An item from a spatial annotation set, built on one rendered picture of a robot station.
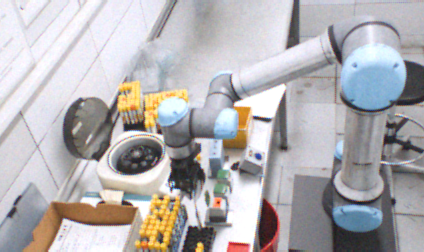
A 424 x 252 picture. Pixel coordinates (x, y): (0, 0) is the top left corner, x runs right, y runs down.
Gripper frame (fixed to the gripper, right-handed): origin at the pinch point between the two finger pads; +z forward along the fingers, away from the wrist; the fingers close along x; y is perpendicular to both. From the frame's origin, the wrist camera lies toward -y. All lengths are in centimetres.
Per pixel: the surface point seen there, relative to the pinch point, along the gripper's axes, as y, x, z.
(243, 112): -51, 7, 11
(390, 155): -113, 73, 91
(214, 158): -23.6, 1.0, 8.5
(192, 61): -96, -24, 18
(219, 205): -5.2, 5.7, 10.5
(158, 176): -13.3, -15.8, 7.7
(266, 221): -47, 13, 71
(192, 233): 1.9, -2.2, 16.0
